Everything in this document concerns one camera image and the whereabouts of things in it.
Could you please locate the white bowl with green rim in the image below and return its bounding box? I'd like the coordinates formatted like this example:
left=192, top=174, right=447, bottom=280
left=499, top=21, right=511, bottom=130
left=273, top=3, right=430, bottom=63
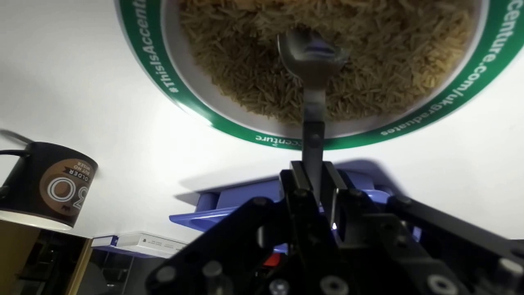
left=115, top=0, right=524, bottom=151

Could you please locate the black mug with brown print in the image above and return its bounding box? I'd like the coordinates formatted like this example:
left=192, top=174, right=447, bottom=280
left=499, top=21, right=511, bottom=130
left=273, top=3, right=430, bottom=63
left=0, top=141, right=99, bottom=231

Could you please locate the metal spoon with black handle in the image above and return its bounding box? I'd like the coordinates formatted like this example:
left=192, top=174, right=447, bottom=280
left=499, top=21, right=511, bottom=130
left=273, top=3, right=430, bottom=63
left=277, top=29, right=349, bottom=204

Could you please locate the blue plastic tray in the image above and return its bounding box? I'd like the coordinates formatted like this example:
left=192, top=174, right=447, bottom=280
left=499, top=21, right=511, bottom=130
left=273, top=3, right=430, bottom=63
left=169, top=170, right=423, bottom=255

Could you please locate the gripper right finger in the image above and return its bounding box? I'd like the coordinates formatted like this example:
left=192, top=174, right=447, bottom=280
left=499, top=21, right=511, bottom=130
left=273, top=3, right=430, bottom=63
left=322, top=161, right=524, bottom=295

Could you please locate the white book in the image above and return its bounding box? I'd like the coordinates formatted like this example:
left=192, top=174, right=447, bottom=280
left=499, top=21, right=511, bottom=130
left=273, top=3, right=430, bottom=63
left=91, top=231, right=189, bottom=259

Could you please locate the heap of brown rice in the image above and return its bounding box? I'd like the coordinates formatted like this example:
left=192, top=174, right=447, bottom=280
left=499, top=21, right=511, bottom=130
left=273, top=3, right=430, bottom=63
left=178, top=0, right=476, bottom=126

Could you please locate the wooden cabinet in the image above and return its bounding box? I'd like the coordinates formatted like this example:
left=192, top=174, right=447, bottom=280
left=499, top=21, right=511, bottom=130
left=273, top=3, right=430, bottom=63
left=0, top=219, right=94, bottom=295

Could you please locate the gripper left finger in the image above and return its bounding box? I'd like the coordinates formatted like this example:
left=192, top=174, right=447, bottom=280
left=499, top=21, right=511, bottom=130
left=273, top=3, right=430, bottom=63
left=145, top=161, right=340, bottom=295

